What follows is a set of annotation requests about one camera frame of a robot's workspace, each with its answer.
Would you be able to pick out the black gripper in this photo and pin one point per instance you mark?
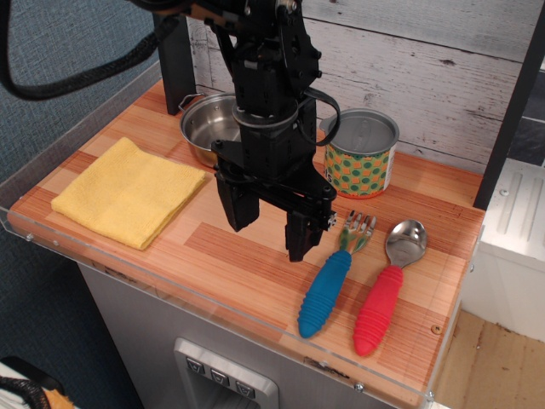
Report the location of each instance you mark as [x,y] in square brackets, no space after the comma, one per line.
[276,166]

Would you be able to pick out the clear acrylic table guard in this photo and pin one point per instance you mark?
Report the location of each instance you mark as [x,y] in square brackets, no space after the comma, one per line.
[244,280]

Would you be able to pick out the white plastic unit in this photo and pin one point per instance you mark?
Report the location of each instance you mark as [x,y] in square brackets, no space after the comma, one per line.
[505,282]

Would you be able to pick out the blue handled fork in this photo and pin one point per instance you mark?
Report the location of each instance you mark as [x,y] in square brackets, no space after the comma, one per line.
[322,294]

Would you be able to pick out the patterned tin can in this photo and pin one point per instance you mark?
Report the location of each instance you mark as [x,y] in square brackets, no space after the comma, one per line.
[358,163]

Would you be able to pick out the yellow cloth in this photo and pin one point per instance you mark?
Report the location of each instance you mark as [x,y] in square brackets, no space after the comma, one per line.
[128,195]

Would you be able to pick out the dark right frame post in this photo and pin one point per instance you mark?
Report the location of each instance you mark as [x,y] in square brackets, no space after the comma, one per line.
[516,106]

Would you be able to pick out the black vertical post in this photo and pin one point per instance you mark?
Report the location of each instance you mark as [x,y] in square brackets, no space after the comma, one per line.
[175,57]

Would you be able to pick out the red handled spoon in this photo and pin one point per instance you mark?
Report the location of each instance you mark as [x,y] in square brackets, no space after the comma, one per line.
[406,244]

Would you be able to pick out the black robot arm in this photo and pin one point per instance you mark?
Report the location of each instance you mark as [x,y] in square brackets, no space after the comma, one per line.
[272,63]

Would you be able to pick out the small steel pot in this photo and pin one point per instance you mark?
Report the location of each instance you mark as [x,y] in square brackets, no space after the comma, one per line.
[206,119]

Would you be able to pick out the grey cabinet with buttons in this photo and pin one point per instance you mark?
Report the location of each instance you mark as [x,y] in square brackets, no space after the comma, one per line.
[177,359]

